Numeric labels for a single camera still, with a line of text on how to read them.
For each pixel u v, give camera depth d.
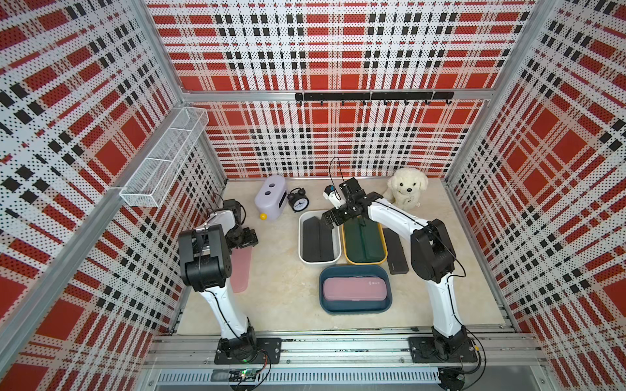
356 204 0.73
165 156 0.78
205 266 0.52
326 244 0.95
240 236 0.84
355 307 0.81
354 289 0.84
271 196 1.01
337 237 0.94
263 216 1.01
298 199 1.04
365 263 0.88
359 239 0.93
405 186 0.96
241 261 0.91
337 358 0.73
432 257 0.55
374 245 0.88
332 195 0.87
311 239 0.95
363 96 0.88
